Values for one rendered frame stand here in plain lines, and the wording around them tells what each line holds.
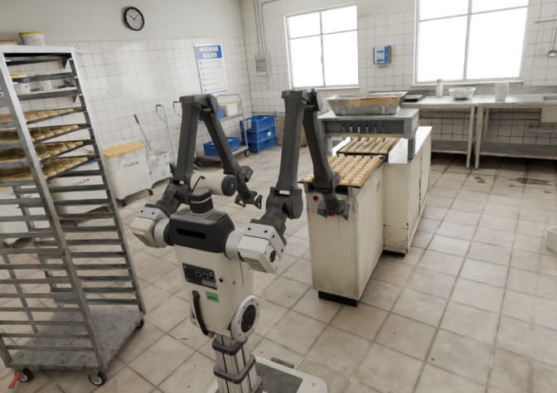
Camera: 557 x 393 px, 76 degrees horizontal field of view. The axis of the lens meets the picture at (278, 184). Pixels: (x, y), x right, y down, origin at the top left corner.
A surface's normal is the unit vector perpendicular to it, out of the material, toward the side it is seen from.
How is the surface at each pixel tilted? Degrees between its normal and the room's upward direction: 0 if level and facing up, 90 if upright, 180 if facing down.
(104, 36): 90
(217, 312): 90
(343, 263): 90
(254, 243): 30
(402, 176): 90
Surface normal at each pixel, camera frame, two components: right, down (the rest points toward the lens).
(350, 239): -0.47, 0.34
